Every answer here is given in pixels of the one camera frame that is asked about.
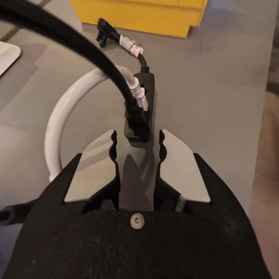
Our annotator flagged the white cable with plug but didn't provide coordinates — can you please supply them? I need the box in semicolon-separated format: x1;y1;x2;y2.
45;65;149;182

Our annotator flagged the thick black cable with plug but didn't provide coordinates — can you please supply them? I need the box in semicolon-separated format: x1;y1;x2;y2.
0;0;151;138

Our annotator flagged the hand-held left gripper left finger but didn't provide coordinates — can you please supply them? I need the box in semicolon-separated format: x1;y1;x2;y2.
64;129;120;203

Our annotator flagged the yellow box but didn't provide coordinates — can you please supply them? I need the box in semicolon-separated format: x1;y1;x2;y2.
70;0;208;39

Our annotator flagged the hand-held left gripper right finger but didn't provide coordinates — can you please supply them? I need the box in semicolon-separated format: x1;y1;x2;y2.
159;129;211;212

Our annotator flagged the white rounded flat object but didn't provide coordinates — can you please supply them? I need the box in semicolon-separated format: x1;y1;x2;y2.
0;42;21;77

